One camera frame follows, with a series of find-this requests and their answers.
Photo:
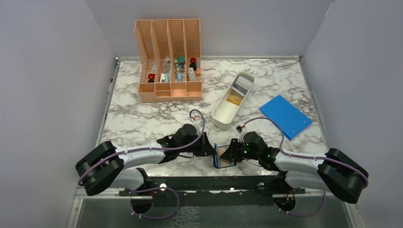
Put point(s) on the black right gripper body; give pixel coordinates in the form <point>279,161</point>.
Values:
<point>245,153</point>

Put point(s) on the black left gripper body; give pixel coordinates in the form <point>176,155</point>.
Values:
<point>198,149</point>

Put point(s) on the black leather card holder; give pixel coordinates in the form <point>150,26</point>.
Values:
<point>215,158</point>

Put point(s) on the white oblong plastic tray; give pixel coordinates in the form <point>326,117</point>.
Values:
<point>228,106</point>

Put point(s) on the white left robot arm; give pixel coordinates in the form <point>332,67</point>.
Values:
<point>107,166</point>

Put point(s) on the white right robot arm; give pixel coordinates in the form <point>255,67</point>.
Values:
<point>332,171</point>

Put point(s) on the stack of cards in tray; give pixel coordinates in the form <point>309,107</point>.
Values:
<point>242,85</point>

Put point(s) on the red cap bottle left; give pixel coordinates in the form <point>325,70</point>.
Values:
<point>151,78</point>

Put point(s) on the red cap bottle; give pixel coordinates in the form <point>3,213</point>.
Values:
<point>193,63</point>
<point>151,78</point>

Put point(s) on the red cap bottle right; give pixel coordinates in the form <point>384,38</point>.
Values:
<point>193,63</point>

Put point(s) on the green cap bottle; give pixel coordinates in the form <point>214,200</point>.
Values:
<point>180,64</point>

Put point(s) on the orange plastic file organizer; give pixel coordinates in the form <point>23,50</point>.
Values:
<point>160,42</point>

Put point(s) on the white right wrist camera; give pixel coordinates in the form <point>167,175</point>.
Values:
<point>242,132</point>

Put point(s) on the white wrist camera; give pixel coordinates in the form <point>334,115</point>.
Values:
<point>198,124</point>
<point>242,132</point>

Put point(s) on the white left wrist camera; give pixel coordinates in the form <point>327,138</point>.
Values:
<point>198,124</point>

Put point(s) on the black metal base rail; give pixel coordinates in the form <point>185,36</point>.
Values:
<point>213,191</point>

